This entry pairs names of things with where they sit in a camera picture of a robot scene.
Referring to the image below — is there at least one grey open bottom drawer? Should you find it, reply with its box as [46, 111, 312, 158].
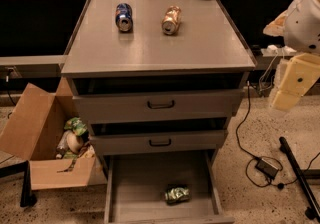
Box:
[104, 151, 234, 224]

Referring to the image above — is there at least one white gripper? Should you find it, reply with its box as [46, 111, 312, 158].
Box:
[263, 11, 320, 112]

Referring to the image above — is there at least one crushed green can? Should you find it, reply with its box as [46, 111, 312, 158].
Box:
[165, 186, 190, 205]

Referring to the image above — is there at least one gold soda can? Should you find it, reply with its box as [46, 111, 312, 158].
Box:
[161, 6, 181, 35]

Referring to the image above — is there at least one black chair leg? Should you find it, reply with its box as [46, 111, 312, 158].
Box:
[0, 161, 37, 207]

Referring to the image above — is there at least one black power cable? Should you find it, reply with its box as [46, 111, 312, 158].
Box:
[235, 81, 320, 190]

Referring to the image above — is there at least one brown cardboard box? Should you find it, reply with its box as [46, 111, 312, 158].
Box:
[0, 79, 107, 190]

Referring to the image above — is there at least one white power strip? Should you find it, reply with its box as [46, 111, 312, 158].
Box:
[267, 45, 295, 54]

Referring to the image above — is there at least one grey drawer cabinet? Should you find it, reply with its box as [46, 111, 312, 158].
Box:
[60, 0, 258, 224]

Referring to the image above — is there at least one black floor stand leg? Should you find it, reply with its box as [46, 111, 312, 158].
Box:
[279, 137, 320, 223]

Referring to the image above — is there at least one grey top drawer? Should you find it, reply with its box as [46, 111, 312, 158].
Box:
[73, 89, 242, 124]

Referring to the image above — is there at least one grey middle drawer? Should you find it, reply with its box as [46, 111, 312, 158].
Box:
[90, 130, 227, 156]

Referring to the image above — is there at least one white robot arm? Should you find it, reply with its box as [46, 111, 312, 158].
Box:
[263, 0, 320, 113]

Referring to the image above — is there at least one blue soda can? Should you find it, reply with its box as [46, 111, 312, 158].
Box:
[115, 3, 133, 32]

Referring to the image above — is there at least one black power adapter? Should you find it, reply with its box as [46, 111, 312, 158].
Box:
[255, 159, 279, 180]

